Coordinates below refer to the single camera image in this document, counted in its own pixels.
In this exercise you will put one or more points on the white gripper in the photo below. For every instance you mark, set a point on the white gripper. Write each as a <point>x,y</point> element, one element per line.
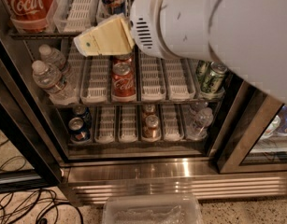
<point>147,22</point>

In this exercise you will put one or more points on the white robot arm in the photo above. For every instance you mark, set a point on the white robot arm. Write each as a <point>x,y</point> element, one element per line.
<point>248,36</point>

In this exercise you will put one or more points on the rear red coca-cola can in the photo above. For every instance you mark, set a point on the rear red coca-cola can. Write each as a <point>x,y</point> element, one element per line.
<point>126,58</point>

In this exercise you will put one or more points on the front red coca-cola can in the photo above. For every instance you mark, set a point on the front red coca-cola can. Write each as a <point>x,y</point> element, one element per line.
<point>123,82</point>

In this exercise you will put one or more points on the rear blue pepsi can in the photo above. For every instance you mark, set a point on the rear blue pepsi can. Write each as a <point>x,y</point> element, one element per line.
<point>84,113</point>

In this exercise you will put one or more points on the blue pepsi can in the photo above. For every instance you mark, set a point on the blue pepsi can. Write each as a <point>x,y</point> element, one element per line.
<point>84,113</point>
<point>78,130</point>

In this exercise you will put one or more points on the rear orange soda can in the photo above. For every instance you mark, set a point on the rear orange soda can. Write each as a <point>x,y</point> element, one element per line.
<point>148,110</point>

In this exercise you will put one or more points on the orange soda can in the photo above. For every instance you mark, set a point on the orange soda can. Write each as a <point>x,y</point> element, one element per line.
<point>151,127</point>
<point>148,110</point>

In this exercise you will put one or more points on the large red coca-cola can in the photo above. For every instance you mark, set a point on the large red coca-cola can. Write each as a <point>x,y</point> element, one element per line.
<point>32,16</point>

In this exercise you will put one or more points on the rear green soda can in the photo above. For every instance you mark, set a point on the rear green soda can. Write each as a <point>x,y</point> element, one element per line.
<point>201,69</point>

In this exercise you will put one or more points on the green soda can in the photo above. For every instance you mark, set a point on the green soda can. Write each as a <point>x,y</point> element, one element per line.
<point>214,78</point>
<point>201,69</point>

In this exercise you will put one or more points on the front blue pepsi can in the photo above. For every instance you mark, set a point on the front blue pepsi can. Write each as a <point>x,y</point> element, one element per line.
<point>78,130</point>

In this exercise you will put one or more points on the front orange soda can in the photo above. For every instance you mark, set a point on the front orange soda can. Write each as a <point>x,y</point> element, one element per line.
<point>151,127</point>

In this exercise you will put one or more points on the front green soda can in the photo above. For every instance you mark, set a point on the front green soda can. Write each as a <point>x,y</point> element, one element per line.
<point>214,78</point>

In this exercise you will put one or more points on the bottom shelf clear water bottle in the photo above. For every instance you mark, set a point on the bottom shelf clear water bottle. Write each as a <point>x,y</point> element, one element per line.
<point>201,116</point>

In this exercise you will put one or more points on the right glass fridge door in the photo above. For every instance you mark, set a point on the right glass fridge door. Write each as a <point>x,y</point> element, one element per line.
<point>245,151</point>

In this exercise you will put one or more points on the rear clear water bottle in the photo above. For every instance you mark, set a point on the rear clear water bottle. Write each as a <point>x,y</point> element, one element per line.
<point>52,55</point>

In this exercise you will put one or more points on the front clear water bottle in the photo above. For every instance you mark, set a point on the front clear water bottle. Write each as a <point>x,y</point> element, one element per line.
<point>49,78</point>

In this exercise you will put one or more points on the clear plastic bin on floor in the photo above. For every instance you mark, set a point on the clear plastic bin on floor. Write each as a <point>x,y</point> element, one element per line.
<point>153,209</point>

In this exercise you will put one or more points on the cans behind right door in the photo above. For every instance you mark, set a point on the cans behind right door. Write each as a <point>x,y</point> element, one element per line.
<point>278,126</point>

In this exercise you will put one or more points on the middle wire shelf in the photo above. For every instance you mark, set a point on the middle wire shelf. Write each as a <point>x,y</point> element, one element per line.
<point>164,102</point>

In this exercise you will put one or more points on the wire shelf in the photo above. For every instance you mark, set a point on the wire shelf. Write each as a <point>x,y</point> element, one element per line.
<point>164,102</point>
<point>25,36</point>
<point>139,143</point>

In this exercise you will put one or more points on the top wire shelf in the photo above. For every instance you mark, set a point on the top wire shelf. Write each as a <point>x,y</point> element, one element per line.
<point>25,36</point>

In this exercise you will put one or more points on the bottom wire shelf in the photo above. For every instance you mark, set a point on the bottom wire shelf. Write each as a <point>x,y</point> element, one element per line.
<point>139,143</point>

